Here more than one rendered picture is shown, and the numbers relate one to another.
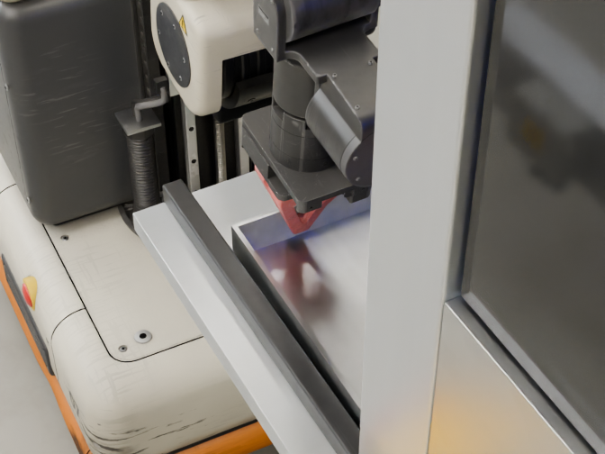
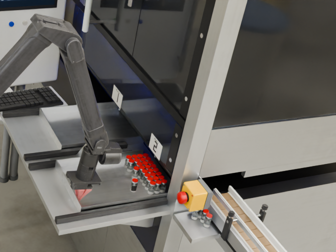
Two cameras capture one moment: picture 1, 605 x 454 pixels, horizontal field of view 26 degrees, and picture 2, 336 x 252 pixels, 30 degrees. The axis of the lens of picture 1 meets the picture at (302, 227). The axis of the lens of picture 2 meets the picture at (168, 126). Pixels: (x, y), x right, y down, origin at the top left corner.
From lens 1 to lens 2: 187 cm
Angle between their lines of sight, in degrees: 73
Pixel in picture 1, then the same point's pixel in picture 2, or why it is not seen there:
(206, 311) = (98, 222)
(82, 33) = not seen: outside the picture
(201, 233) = (77, 215)
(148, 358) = not seen: outside the picture
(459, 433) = (212, 146)
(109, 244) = not seen: outside the picture
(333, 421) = (139, 204)
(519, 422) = (226, 132)
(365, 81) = (112, 144)
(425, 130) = (211, 109)
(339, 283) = (93, 199)
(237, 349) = (110, 218)
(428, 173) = (211, 114)
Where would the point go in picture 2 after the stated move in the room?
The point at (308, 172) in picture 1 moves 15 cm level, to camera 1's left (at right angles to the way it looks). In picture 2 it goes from (92, 178) to (87, 208)
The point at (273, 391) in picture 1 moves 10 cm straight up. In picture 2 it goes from (124, 215) to (129, 191)
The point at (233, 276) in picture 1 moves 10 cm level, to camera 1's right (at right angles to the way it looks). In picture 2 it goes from (94, 212) to (97, 193)
